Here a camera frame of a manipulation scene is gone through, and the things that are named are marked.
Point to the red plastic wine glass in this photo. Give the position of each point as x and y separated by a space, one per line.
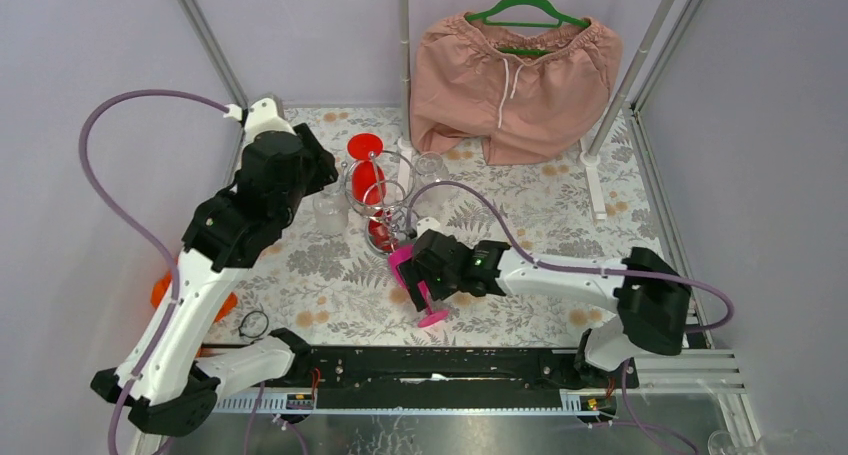
371 191

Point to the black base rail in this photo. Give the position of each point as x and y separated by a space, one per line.
376 377

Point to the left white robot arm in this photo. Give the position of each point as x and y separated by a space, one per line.
167 390

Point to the chrome wire glass rack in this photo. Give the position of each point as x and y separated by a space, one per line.
398 169

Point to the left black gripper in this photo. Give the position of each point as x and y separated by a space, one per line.
318 167

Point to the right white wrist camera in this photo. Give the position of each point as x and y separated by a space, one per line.
425 224

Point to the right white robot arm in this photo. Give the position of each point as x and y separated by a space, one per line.
647 303

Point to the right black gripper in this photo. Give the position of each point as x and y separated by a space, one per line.
412 272

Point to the clear wine glass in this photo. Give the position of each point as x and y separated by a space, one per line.
430 167
330 210

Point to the green clothes hanger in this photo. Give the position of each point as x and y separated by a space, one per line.
529 14

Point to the pink drawstring shorts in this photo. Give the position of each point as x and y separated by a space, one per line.
527 98

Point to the clear glass bottom corner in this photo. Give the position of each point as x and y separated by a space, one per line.
722 442

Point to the orange cloth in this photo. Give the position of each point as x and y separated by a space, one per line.
160 288

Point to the pink plastic wine glass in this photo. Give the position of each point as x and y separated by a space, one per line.
406 274

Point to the floral table mat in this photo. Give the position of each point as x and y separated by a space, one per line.
333 290

